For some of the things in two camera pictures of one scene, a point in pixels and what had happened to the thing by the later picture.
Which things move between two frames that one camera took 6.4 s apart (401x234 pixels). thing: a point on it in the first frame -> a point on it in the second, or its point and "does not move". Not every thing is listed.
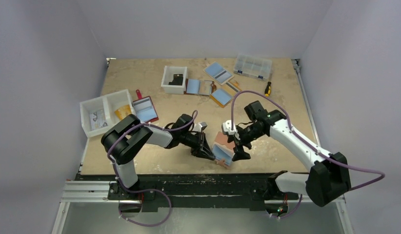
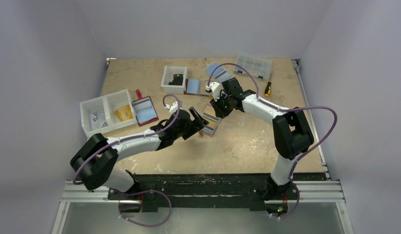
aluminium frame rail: x=100 y=191 does not move
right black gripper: x=239 y=142 -> x=219 y=105
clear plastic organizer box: x=252 y=67 does not move
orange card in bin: x=123 y=111 does not move
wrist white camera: x=226 y=127 -> x=215 y=88
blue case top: x=218 y=73 does not move
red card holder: x=144 y=108 does not move
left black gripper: x=205 y=152 -> x=201 y=122
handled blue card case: x=223 y=150 -> x=209 y=114
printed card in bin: x=97 y=120 does not move
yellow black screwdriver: x=267 y=90 does not move
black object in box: x=177 y=80 does not move
